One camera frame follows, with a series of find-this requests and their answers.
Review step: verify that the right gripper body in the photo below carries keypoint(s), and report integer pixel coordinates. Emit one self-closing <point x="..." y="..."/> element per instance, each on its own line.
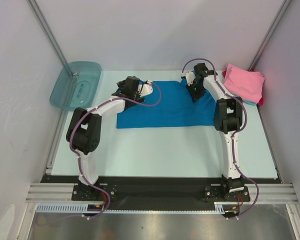
<point x="196" y="92"/>

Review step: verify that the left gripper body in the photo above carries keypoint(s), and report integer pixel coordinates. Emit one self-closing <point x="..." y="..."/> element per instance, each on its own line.
<point x="137" y="97"/>

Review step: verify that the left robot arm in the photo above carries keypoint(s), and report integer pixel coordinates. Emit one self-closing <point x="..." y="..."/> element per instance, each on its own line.
<point x="84" y="131"/>

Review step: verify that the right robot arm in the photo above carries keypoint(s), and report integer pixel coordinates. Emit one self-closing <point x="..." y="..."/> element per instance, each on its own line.
<point x="228" y="119"/>

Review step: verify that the pink folded t-shirt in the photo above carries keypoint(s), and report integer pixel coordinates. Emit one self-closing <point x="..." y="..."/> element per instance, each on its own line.
<point x="242" y="82"/>

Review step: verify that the teal translucent plastic bin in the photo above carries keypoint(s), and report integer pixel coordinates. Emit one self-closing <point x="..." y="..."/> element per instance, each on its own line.
<point x="76" y="85"/>

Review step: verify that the light blue folded t-shirt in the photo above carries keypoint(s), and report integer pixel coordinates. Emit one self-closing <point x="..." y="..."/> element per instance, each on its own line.
<point x="246" y="101"/>

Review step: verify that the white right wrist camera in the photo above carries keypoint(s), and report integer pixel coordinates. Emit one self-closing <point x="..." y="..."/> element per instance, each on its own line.
<point x="187" y="78"/>

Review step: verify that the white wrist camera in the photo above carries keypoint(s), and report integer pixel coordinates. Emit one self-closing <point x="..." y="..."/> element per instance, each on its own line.
<point x="145" y="88"/>
<point x="187" y="78"/>

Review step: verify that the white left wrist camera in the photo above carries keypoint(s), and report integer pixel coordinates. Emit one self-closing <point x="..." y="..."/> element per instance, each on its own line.
<point x="145" y="88"/>

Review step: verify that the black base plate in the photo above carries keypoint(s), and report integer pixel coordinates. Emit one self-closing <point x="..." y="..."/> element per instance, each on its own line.
<point x="159" y="193"/>

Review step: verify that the white slotted cable duct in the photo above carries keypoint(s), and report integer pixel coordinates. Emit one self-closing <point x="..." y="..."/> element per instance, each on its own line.
<point x="95" y="208"/>

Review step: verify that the right aluminium frame post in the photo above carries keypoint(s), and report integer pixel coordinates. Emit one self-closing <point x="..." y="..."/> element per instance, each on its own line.
<point x="270" y="33"/>

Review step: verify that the aluminium frame post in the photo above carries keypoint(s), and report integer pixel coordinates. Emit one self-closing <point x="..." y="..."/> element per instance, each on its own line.
<point x="270" y="33"/>
<point x="45" y="27"/>

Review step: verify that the aluminium front rail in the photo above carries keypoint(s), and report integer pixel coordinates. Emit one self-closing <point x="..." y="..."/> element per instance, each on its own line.
<point x="62" y="193"/>

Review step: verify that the left aluminium frame post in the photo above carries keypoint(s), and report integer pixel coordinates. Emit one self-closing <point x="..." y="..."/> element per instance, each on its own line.
<point x="45" y="27"/>

